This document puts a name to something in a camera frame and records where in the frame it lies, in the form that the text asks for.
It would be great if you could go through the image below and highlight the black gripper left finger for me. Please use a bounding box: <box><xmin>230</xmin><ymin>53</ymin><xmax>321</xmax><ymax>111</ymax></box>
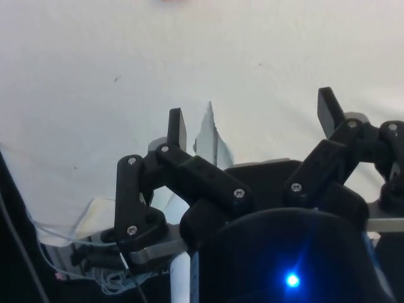
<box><xmin>114</xmin><ymin>107</ymin><xmax>255</xmax><ymax>250</ymax></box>

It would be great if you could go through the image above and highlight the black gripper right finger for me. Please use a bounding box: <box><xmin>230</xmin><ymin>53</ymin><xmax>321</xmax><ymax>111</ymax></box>
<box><xmin>283</xmin><ymin>87</ymin><xmax>404</xmax><ymax>210</ymax></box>

